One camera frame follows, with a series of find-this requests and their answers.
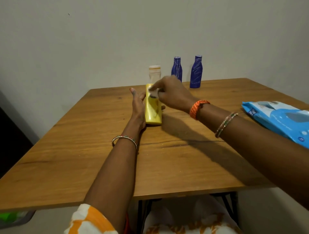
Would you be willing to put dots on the blue scribbled bottle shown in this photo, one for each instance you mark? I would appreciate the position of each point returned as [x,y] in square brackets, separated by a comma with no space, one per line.
[196,73]
[177,68]

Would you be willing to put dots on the black metal table leg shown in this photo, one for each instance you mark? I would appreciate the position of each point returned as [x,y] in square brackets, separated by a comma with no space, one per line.
[233,207]
[141,214]

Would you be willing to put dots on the person's left hand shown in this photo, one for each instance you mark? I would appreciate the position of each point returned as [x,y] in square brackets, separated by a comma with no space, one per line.
[138,111]

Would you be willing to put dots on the wooden table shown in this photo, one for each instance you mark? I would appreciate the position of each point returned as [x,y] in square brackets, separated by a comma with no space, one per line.
[60,149]

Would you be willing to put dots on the white wet wipe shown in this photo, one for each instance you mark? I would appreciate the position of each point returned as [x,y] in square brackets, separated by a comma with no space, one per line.
[153,93]

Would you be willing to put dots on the person's left forearm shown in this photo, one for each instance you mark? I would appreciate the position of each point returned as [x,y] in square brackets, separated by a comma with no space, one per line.
[113,180]

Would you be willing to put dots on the green item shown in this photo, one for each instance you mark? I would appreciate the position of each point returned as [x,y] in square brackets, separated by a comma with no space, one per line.
[9,216]

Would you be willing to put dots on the blue wet wipes pack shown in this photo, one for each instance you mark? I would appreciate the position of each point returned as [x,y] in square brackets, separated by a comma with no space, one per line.
[280,120]

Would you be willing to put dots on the person's right forearm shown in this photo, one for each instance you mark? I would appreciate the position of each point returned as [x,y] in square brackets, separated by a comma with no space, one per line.
[265,154]

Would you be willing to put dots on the yellow bottle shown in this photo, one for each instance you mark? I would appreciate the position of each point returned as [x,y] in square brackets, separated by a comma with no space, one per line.
[153,113]

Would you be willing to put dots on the grey bin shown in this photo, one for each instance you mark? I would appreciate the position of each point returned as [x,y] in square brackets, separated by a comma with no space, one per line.
[29,218]

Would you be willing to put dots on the orange thread wristband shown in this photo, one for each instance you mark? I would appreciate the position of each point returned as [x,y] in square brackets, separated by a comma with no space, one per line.
[198,109]

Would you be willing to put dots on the white bottle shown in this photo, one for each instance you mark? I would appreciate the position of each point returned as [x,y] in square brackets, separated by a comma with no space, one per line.
[154,73]

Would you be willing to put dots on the person's right hand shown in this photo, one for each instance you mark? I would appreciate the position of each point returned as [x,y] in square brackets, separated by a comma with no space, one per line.
[176,95]

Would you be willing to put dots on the thin beaded bangle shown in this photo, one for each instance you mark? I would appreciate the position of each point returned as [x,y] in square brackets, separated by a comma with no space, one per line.
[225,125]
[125,137]

